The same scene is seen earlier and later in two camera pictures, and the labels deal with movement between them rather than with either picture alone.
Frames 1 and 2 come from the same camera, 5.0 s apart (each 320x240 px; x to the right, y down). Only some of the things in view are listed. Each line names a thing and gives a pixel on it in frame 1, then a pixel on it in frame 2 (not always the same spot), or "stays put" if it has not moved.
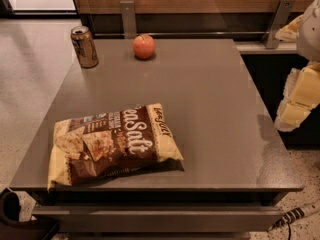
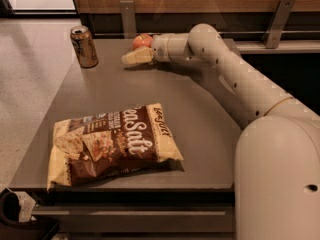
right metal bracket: x=279 y=19 stays put
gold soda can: x=84 y=47 stays put
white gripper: x=310 y=34 to x=160 y=48
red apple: x=144 y=46 stays put
